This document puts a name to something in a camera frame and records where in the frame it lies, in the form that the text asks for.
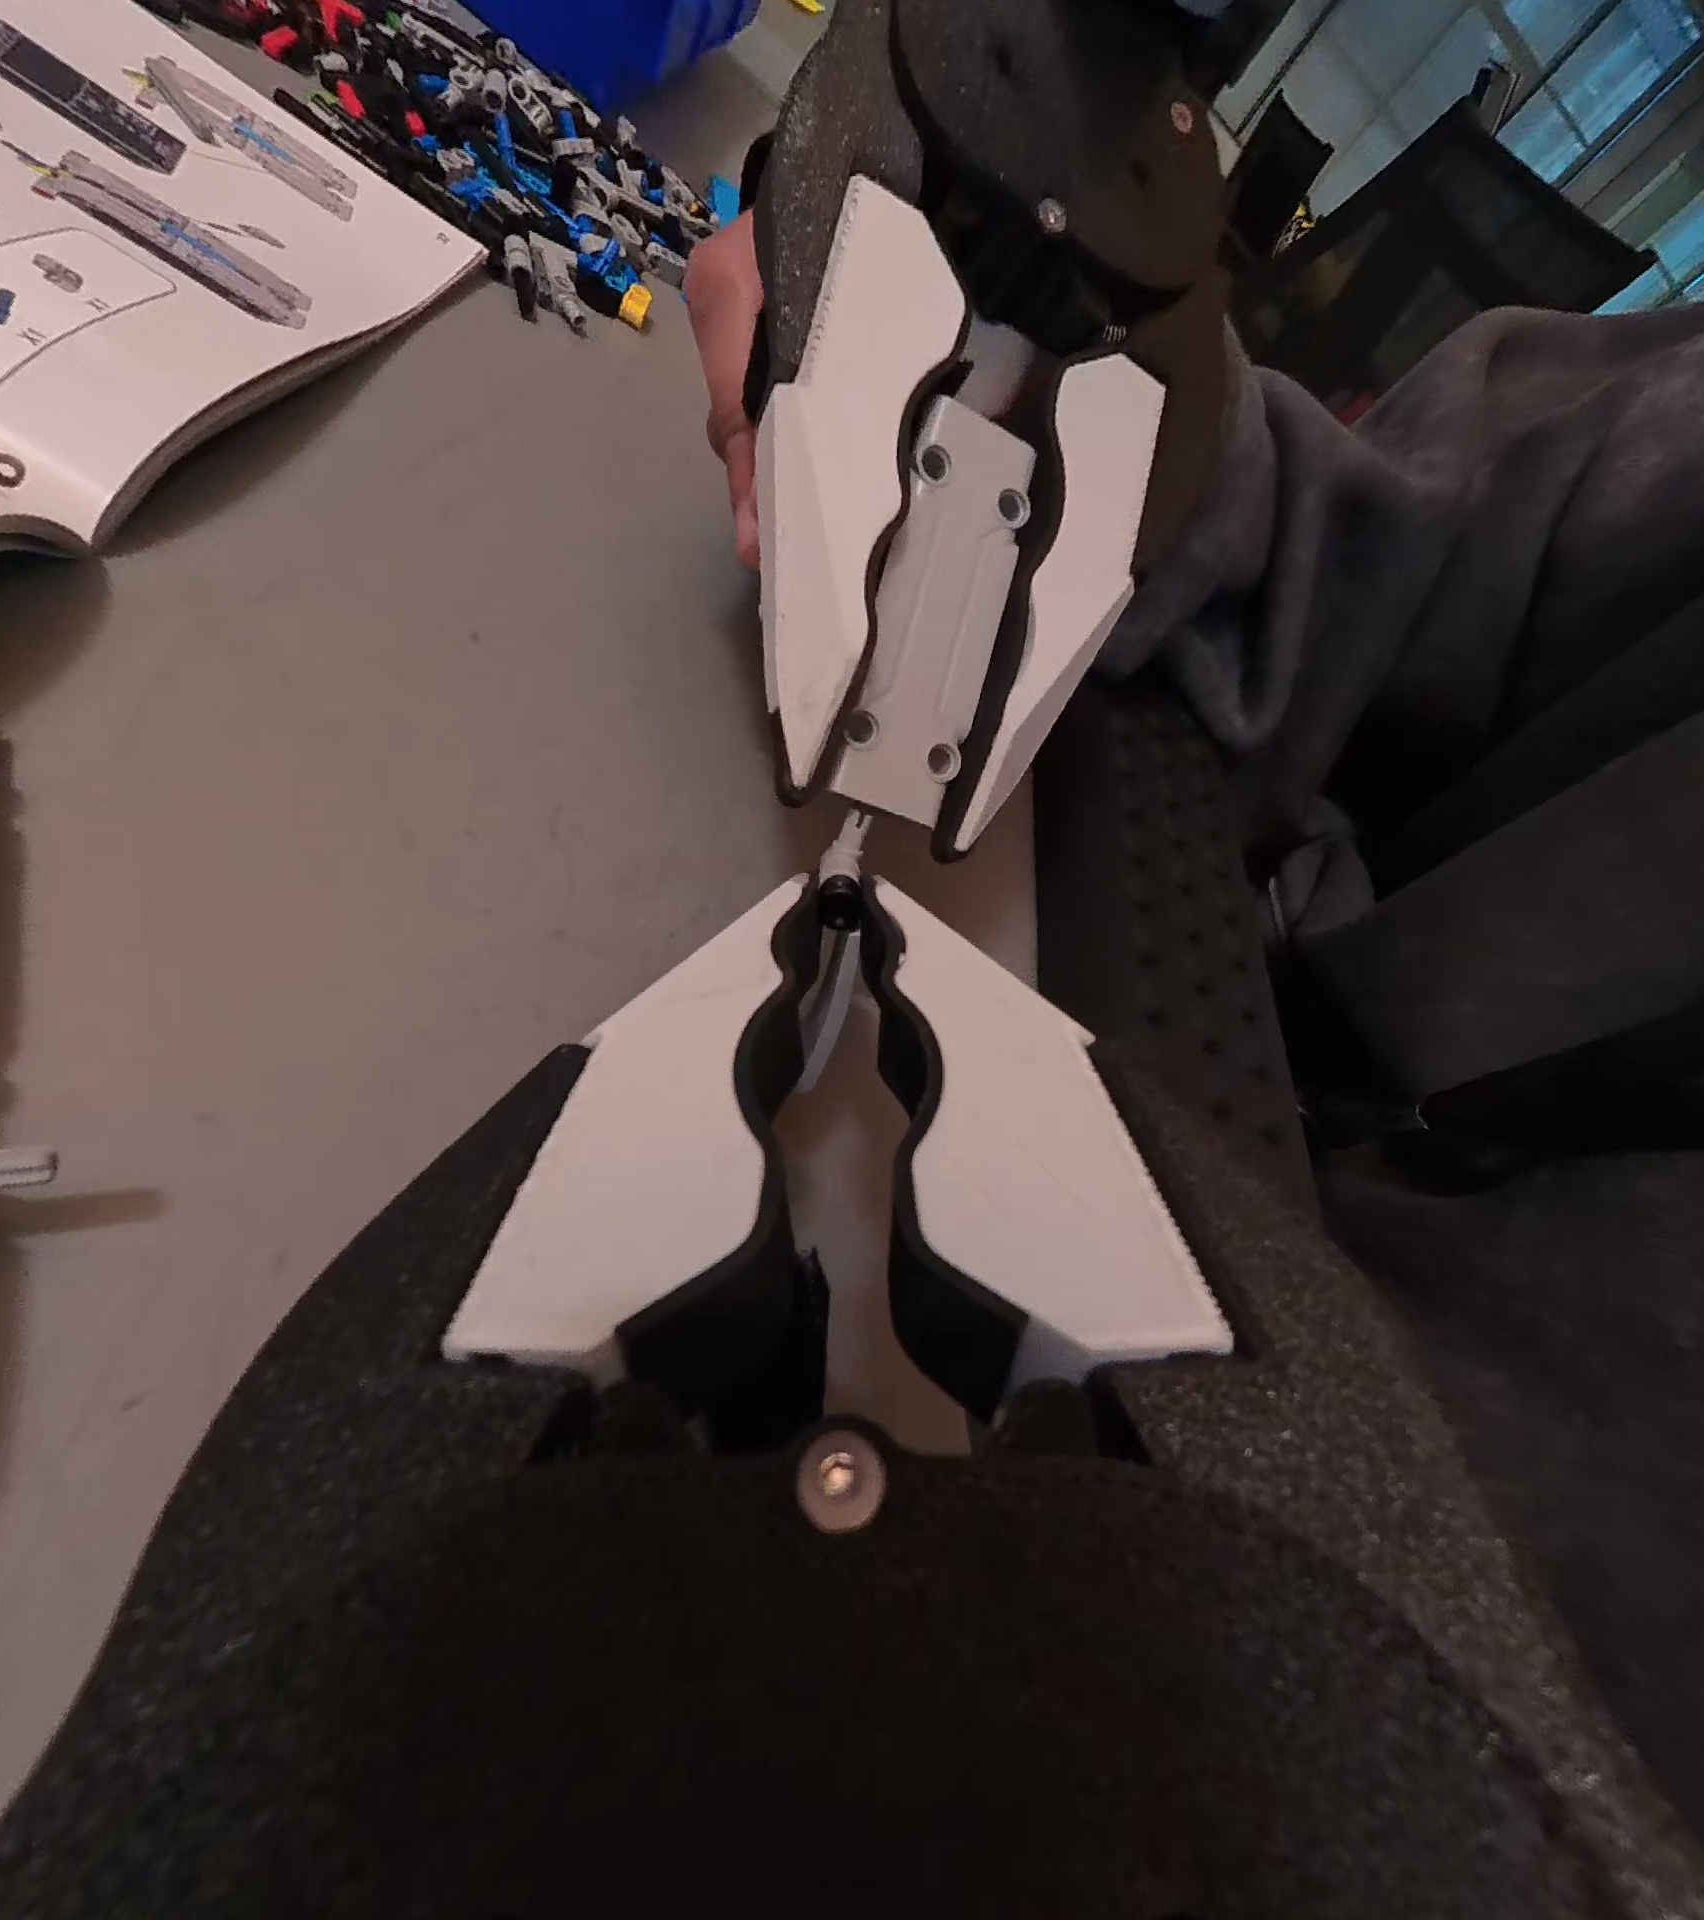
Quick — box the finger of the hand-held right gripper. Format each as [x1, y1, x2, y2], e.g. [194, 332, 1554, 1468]
[753, 171, 982, 803]
[929, 356, 1172, 867]

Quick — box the open instruction booklet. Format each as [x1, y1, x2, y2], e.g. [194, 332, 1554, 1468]
[0, 0, 490, 594]

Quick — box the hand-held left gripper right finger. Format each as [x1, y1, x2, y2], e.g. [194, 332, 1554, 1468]
[857, 877, 1236, 1428]

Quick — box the person's right forearm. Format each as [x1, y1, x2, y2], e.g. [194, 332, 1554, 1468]
[1097, 275, 1704, 841]

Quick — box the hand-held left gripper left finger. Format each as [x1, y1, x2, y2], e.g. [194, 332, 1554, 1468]
[437, 875, 821, 1428]

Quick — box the grey brick frame piece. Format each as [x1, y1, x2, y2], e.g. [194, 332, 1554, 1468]
[818, 394, 1051, 830]

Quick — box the blue plastic bin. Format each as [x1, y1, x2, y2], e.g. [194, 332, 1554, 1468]
[467, 0, 809, 120]

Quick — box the black perforated panel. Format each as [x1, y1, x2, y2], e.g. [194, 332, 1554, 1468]
[1032, 665, 1312, 1201]

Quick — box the grey desk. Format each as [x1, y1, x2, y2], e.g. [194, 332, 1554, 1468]
[0, 29, 1042, 1907]

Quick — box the pile of small brick parts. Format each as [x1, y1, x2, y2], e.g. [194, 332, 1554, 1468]
[167, 0, 741, 335]

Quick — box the person's right hand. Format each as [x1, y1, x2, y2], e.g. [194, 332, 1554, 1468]
[682, 210, 767, 576]

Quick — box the black office chair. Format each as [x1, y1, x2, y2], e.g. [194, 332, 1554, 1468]
[1225, 90, 1663, 400]

